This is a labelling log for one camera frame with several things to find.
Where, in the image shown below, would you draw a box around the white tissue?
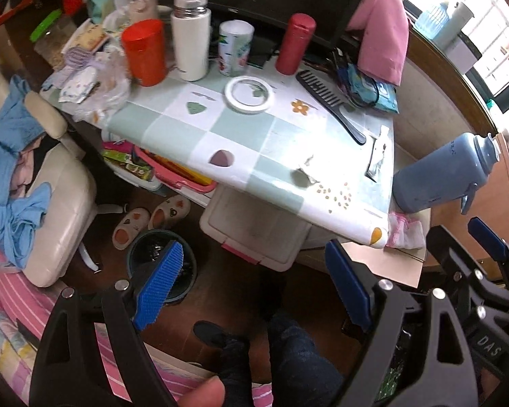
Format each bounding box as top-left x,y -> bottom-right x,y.
290,169 -> 317,188

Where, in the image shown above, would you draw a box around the silver foil wrapper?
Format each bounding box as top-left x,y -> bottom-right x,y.
365,125 -> 391,183

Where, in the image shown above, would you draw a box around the white tape roll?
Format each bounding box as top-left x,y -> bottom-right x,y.
224,75 -> 275,115

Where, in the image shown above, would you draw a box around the dark round trash bin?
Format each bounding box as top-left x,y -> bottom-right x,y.
126,229 -> 197,305

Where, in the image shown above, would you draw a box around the operator hand thumb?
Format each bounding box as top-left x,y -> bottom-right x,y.
177,376 -> 225,407

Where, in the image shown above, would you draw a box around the left beige slipper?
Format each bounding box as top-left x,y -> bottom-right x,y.
112,208 -> 150,251

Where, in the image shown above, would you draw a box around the beige slipper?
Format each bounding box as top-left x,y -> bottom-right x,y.
112,208 -> 150,251
148,195 -> 191,230

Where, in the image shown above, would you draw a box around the pink white small bag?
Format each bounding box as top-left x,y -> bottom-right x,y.
386,212 -> 426,250

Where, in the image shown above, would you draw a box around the operator right leg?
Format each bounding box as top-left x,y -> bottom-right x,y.
267,317 -> 344,406

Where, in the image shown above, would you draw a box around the right beige slipper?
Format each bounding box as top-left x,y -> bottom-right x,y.
148,195 -> 191,230

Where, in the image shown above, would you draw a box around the white storage box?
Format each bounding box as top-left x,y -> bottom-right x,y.
199,186 -> 310,272

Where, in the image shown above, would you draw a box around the operator left shoe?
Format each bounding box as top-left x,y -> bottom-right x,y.
193,321 -> 250,373

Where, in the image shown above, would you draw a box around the green snack packets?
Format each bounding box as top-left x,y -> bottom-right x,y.
102,140 -> 153,181

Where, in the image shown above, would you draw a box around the pink plastic basket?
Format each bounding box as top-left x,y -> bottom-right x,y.
134,146 -> 217,193

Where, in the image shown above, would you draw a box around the pink striped bedsheet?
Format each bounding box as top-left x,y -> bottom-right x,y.
0,250 -> 274,406

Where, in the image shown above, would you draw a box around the white leather chair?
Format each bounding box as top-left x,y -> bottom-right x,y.
0,72 -> 120,288

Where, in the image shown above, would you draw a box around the blue jacket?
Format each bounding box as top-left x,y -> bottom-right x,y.
0,75 -> 52,269

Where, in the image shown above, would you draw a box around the black comb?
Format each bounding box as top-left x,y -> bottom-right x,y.
296,70 -> 367,145

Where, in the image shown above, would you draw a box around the blue wet wipes pack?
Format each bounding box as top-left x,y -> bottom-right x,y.
346,63 -> 399,114

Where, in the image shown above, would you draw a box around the clear plastic bag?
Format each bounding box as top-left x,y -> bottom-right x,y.
71,45 -> 131,129

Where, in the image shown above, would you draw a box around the pink cloth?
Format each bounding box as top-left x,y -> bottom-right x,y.
346,0 -> 409,86

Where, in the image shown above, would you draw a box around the orange plastic cup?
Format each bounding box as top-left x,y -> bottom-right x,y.
121,19 -> 167,86

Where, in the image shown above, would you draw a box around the red thermos bottle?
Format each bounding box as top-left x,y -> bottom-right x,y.
276,13 -> 316,75

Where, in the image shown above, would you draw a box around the printed drink can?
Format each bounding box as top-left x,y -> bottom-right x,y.
218,19 -> 255,77

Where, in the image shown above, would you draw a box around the green lid plastic jar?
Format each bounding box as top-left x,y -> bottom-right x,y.
29,9 -> 77,70

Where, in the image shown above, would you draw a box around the white thermos bottle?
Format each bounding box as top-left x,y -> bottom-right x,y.
171,0 -> 211,82

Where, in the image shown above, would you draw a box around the beige tumbler cup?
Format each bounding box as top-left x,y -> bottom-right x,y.
128,0 -> 159,24

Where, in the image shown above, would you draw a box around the black cable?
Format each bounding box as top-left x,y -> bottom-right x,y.
331,50 -> 392,110

